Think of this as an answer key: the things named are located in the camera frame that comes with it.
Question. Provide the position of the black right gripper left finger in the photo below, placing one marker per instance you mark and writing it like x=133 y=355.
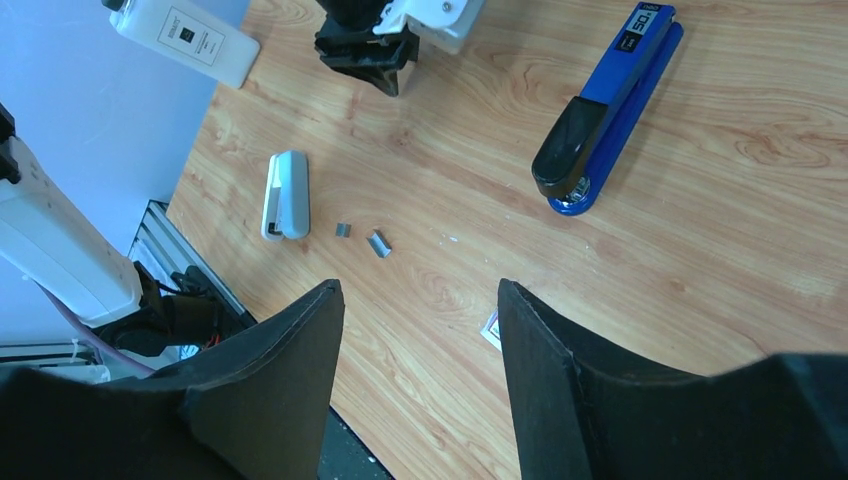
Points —
x=253 y=407

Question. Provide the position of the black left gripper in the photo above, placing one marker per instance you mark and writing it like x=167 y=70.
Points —
x=347 y=44

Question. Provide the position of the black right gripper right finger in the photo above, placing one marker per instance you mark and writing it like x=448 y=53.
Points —
x=584 y=407

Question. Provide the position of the light blue white stapler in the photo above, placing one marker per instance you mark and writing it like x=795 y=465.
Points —
x=286 y=206

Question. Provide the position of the blue black stapler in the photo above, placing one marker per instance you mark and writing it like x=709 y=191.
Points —
x=579 y=152

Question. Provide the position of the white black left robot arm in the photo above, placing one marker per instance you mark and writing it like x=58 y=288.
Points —
x=114 y=300

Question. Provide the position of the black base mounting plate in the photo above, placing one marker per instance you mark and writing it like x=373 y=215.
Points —
x=345 y=456

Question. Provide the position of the small grey staple strip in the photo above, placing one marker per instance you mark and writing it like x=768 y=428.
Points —
x=343 y=230

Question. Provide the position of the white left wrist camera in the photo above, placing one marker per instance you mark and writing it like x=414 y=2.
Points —
x=446 y=24

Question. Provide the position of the aluminium frame rail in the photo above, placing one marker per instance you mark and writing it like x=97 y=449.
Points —
x=172 y=258

